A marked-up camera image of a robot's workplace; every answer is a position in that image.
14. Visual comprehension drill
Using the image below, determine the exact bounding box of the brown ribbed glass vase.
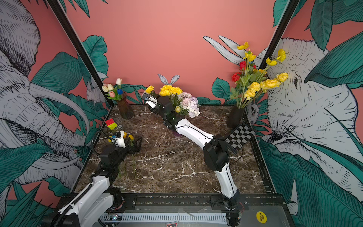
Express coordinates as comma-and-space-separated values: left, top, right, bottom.
117, 93, 134, 120

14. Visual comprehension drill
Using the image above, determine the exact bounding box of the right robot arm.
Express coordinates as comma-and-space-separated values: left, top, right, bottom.
143, 93, 240, 210

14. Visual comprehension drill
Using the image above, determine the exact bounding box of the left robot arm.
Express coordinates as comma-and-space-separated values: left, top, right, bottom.
41, 137, 142, 227

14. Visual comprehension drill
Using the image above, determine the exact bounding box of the black vase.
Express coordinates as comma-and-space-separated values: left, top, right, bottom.
226, 105, 244, 129

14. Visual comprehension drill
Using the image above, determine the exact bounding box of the white purple hydrangea bunch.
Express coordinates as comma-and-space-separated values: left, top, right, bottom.
144, 84, 201, 119

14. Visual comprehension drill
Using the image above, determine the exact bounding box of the red yellow cube block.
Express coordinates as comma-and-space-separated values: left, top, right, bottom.
105, 119, 118, 130

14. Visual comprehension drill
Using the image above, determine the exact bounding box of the white tulip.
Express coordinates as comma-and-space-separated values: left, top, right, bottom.
116, 78, 122, 85

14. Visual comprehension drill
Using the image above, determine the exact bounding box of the cream tulip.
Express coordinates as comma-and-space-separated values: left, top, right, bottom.
107, 84, 114, 91

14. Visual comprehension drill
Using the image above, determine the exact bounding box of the checkerboard calibration plate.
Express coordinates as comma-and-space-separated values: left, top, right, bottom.
226, 123, 255, 154

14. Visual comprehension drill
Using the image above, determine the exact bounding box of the yellow flower bouquet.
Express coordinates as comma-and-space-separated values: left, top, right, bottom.
230, 42, 289, 109

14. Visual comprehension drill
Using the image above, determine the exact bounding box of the yellow round sticker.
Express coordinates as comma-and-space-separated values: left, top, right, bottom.
256, 211, 268, 224

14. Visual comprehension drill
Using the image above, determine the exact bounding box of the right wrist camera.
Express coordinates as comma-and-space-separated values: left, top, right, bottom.
141, 93, 158, 109

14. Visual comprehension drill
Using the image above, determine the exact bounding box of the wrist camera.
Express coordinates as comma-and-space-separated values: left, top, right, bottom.
112, 131, 126, 148
141, 93, 158, 109

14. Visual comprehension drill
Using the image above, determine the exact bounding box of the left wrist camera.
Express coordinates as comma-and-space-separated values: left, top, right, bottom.
112, 131, 126, 148

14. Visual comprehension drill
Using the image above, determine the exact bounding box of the white ribbed cable duct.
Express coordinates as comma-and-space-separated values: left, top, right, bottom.
100, 213, 227, 224

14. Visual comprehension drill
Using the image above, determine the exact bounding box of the black left frame post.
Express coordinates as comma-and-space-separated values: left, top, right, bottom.
46, 0, 103, 91

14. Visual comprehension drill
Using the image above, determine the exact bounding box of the black frame post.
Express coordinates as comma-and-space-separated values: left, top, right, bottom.
46, 0, 103, 91
259, 0, 299, 69

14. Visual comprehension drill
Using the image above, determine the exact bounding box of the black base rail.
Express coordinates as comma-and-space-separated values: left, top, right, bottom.
106, 193, 286, 212

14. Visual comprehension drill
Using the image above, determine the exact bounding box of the black right frame post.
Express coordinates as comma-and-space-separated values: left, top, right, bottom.
259, 0, 299, 69

